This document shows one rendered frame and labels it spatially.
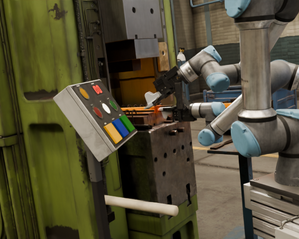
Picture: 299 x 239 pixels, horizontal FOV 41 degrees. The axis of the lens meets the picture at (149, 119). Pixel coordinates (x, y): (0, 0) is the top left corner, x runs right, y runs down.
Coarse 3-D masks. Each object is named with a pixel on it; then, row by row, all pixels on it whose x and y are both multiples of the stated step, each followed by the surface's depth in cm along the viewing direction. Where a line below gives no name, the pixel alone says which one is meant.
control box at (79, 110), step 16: (96, 80) 166; (64, 96) 139; (80, 96) 140; (96, 96) 154; (64, 112) 140; (80, 112) 138; (112, 112) 158; (80, 128) 139; (96, 128) 138; (96, 144) 139; (112, 144) 139
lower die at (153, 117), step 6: (126, 114) 211; (138, 114) 206; (144, 114) 204; (150, 114) 204; (156, 114) 208; (138, 120) 201; (144, 120) 199; (150, 120) 204; (156, 120) 208; (162, 120) 212
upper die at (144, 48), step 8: (128, 40) 195; (136, 40) 195; (144, 40) 200; (152, 40) 205; (112, 48) 202; (120, 48) 199; (128, 48) 196; (136, 48) 195; (144, 48) 200; (152, 48) 205; (112, 56) 203; (120, 56) 200; (128, 56) 197; (136, 56) 194; (144, 56) 200; (152, 56) 205
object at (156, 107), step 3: (159, 105) 208; (162, 105) 206; (165, 105) 205; (168, 105) 203; (171, 105) 201; (174, 105) 203; (123, 108) 221; (126, 108) 219; (129, 108) 218; (132, 108) 216; (135, 108) 215; (138, 108) 214; (141, 108) 212; (150, 108) 209; (153, 108) 208; (156, 108) 206; (156, 111) 206; (159, 111) 206
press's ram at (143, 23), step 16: (112, 0) 190; (128, 0) 190; (144, 0) 200; (112, 16) 192; (128, 16) 190; (144, 16) 200; (112, 32) 194; (128, 32) 190; (144, 32) 200; (160, 32) 211
